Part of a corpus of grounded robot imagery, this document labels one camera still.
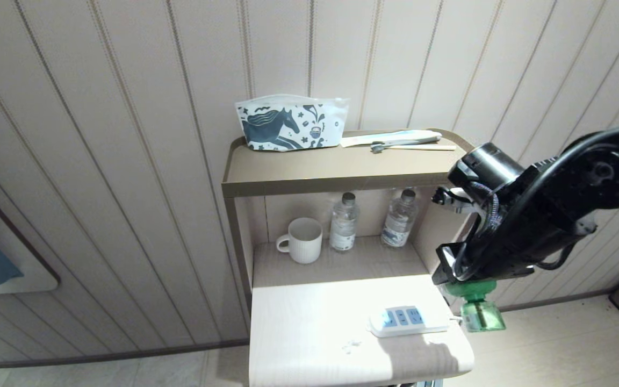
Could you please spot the grey razor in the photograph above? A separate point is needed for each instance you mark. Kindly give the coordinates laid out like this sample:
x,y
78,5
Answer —
x,y
395,143

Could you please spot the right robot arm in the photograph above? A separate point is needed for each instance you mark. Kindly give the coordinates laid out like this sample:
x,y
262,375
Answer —
x,y
605,172

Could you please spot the beige bedside shelf unit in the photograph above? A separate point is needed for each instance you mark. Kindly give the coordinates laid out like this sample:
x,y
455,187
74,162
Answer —
x,y
336,172

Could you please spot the green mosquito repellent device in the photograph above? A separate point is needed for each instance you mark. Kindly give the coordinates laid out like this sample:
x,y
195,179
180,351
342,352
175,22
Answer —
x,y
481,317

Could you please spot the white ribbed mug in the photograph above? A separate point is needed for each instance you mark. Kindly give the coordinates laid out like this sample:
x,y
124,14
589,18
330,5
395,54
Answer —
x,y
305,241

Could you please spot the white pouch with horse print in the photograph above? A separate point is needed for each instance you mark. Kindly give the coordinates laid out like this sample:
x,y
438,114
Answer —
x,y
288,124

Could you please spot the white wrapped toothbrush pack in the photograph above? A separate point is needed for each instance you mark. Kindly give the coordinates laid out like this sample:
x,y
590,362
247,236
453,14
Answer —
x,y
390,137

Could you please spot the wooden stick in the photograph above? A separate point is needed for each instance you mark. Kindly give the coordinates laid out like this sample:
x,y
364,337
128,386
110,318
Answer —
x,y
433,147

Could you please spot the white power strip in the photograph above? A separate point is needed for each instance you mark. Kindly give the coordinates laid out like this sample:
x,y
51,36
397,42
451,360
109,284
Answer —
x,y
406,321

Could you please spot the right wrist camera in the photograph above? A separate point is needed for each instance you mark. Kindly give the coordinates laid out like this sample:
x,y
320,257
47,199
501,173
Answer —
x,y
455,199

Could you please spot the clear water bottle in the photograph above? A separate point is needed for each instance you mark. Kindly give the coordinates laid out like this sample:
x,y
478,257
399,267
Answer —
x,y
343,226
398,223

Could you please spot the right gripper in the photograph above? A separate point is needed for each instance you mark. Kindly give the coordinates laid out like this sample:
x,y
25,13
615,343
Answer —
x,y
524,242

